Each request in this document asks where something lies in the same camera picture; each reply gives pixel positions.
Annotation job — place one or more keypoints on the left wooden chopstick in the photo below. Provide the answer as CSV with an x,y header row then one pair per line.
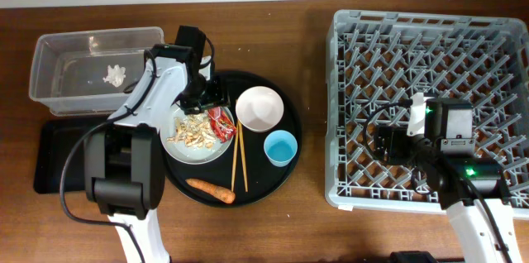
x,y
235,154

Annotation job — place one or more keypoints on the round black serving tray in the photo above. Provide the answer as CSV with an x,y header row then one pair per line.
x,y
263,177

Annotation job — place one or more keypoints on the food scraps on plate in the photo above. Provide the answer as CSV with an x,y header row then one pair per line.
x,y
194,131

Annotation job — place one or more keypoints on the wooden chopstick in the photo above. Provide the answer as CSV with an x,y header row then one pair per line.
x,y
243,159
235,154

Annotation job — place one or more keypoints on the grey plate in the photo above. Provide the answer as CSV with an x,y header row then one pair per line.
x,y
198,153

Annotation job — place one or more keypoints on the red snack wrapper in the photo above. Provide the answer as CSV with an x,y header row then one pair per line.
x,y
221,124

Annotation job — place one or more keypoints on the crumpled white tissue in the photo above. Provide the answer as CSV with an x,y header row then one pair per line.
x,y
115,75

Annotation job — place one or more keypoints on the black rectangular tray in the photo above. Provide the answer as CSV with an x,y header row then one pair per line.
x,y
56,141

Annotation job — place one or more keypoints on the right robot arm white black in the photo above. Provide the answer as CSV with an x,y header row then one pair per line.
x,y
472,191

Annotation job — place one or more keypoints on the black object bottom edge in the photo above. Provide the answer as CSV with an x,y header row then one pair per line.
x,y
411,257

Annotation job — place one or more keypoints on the right wooden chopstick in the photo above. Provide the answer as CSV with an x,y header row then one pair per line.
x,y
243,159

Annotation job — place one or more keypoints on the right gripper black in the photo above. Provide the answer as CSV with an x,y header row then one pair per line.
x,y
395,134

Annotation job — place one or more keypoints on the light blue cup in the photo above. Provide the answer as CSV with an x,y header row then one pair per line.
x,y
280,147

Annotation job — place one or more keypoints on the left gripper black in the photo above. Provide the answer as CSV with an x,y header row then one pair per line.
x,y
221,95

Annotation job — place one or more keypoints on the white pink bowl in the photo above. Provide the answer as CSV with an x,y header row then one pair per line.
x,y
259,108

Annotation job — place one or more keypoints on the clear plastic waste bin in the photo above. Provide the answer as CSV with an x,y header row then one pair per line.
x,y
67,68

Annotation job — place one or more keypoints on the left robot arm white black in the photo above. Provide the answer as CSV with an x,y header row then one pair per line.
x,y
124,158

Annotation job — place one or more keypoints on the orange carrot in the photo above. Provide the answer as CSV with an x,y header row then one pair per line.
x,y
223,194

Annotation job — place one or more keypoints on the grey dishwasher rack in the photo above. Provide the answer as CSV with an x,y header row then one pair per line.
x,y
374,60

